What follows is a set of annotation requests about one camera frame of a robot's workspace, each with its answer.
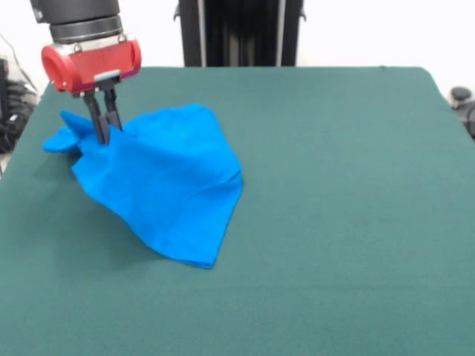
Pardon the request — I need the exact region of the black cable pile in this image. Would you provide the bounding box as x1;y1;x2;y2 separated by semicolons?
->
0;57;41;155

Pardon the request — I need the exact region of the dark green table cloth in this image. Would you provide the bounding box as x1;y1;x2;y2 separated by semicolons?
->
0;65;475;356

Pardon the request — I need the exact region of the blue shirt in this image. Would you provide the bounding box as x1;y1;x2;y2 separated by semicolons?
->
42;103;245;270

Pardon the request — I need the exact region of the grey stand foot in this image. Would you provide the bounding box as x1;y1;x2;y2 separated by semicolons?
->
449;86;475;141

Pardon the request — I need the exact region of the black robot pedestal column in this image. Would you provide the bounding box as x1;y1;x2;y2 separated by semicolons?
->
173;0;307;68

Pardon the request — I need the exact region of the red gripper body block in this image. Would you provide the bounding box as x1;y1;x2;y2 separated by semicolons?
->
40;36;143;96

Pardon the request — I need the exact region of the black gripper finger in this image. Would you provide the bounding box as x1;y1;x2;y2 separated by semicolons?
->
102;84;124;132
82;91;111;146

